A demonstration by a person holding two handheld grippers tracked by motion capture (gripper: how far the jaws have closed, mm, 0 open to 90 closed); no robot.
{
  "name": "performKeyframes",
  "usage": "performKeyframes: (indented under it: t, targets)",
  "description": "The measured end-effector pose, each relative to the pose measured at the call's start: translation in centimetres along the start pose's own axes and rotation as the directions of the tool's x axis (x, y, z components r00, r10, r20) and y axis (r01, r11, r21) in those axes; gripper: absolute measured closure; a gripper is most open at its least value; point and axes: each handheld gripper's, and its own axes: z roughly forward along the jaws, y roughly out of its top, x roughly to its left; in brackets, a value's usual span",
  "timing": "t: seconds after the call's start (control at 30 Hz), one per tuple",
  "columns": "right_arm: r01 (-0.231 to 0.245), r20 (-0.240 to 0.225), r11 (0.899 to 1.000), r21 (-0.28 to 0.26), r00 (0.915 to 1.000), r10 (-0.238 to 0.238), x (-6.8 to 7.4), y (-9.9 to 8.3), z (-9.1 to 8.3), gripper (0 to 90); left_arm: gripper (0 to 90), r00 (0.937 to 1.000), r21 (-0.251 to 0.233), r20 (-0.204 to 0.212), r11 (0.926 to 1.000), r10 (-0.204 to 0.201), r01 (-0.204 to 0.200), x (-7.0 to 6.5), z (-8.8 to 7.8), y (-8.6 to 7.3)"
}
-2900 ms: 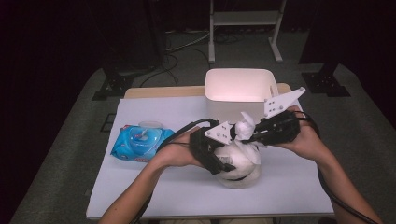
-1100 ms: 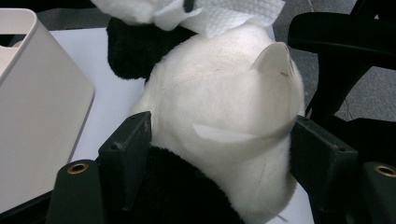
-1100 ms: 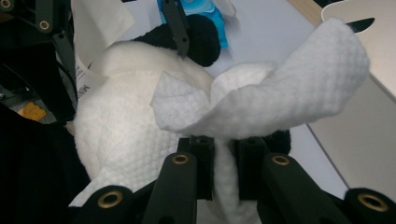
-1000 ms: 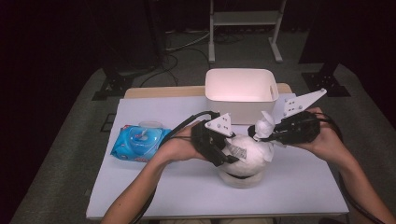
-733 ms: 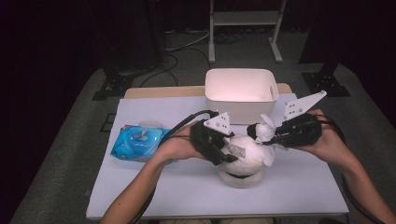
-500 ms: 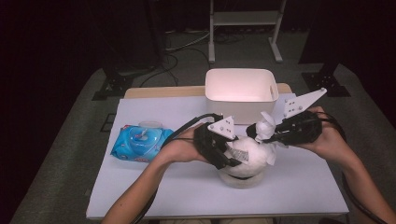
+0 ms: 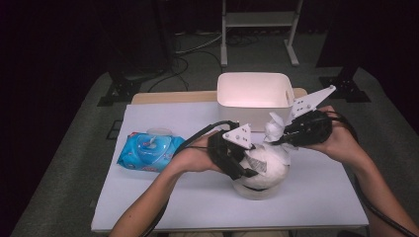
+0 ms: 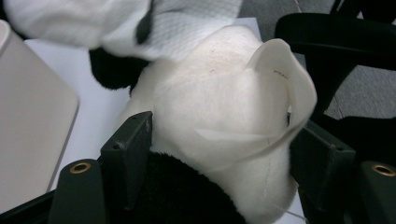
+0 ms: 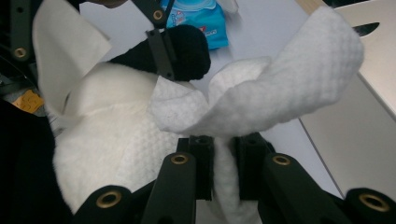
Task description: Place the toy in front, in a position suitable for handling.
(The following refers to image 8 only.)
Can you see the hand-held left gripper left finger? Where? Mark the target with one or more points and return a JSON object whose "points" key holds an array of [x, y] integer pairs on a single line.
{"points": [[130, 155]]}

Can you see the white storage box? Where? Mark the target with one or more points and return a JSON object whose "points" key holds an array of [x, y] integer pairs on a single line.
{"points": [[31, 109]]}

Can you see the white table mat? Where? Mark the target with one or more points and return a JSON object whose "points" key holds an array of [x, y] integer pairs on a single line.
{"points": [[99, 109]]}

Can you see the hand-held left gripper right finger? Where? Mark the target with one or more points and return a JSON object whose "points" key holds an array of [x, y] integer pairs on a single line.
{"points": [[323, 165]]}

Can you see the panda plush toy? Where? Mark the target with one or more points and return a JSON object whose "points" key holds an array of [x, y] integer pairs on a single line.
{"points": [[218, 93]]}

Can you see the white wet wipe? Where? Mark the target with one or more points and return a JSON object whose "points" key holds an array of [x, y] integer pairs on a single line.
{"points": [[193, 31]]}

